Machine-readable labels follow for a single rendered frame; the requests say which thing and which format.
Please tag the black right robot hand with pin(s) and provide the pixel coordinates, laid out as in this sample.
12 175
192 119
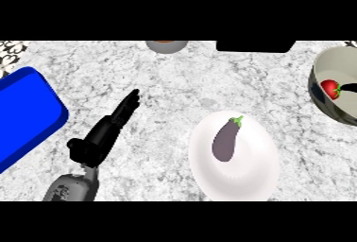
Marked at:
350 88

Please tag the blue rectangular tray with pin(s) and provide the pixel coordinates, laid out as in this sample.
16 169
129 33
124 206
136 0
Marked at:
25 116

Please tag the white oval plate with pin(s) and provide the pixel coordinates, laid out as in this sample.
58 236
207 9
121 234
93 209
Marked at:
242 176

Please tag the purple eggplant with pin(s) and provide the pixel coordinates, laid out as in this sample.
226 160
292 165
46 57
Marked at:
224 141

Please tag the grey bowl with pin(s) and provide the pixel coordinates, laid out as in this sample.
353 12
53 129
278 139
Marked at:
332 66

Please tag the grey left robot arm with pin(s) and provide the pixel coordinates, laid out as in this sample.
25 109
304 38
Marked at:
74 187

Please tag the red tomato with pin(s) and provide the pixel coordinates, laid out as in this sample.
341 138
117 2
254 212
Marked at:
329 87

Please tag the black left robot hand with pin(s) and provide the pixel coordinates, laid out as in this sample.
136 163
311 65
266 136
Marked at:
99 138

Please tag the black appliance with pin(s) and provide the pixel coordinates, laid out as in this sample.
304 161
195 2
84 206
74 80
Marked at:
255 46

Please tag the grey round pot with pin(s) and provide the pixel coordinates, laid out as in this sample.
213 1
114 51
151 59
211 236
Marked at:
165 47

